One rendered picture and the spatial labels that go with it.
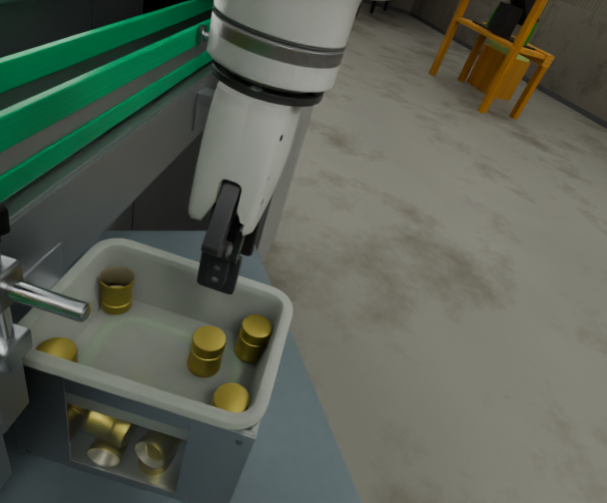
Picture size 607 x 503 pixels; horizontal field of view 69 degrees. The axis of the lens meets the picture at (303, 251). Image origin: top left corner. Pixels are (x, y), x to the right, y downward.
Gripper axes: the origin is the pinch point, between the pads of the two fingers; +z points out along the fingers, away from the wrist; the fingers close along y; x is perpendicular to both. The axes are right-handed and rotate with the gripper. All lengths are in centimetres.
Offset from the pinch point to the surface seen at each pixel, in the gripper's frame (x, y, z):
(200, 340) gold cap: -0.8, 0.8, 11.5
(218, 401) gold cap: 3.2, 6.6, 11.5
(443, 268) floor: 88, -180, 110
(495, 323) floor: 113, -148, 110
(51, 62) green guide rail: -29.9, -20.8, -1.9
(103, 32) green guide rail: -30.1, -32.7, -3.3
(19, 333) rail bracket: -10.3, 12.3, 2.4
